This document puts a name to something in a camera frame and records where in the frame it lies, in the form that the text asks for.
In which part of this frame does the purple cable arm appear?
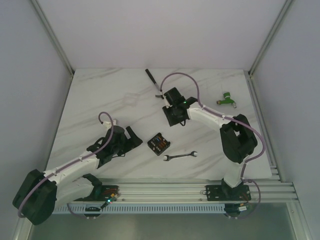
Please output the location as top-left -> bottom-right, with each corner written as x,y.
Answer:
159,72 -> 266,181
17,111 -> 115,219

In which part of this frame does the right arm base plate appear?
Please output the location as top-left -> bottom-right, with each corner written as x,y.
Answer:
205,184 -> 252,202

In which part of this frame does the aluminium frame rail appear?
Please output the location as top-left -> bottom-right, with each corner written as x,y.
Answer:
29,0 -> 75,77

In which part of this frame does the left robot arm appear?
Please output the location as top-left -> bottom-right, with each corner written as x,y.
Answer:
12,125 -> 143,225

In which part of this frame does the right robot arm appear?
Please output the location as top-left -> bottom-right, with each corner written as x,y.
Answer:
161,87 -> 258,200

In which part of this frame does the black fuse box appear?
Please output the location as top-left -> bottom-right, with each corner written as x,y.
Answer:
147,132 -> 171,156

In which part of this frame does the claw hammer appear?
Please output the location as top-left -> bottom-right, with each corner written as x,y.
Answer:
145,69 -> 164,99

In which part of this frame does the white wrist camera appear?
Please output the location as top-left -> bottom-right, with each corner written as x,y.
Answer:
102,119 -> 118,128
162,94 -> 171,108

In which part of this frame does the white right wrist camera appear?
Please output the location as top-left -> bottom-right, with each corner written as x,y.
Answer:
162,94 -> 171,108

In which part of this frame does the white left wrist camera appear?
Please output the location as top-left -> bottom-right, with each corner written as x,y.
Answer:
102,119 -> 118,128

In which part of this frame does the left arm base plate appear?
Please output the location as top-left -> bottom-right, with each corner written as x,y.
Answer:
75,185 -> 119,202

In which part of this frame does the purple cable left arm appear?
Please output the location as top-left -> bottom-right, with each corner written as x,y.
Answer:
17,111 -> 115,219

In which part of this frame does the slotted cable duct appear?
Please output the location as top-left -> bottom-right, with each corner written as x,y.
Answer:
53,201 -> 251,215

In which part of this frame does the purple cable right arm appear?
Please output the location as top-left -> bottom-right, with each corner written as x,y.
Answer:
159,72 -> 266,181

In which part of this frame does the steel open-end wrench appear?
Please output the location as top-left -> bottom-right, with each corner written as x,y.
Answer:
163,151 -> 198,162

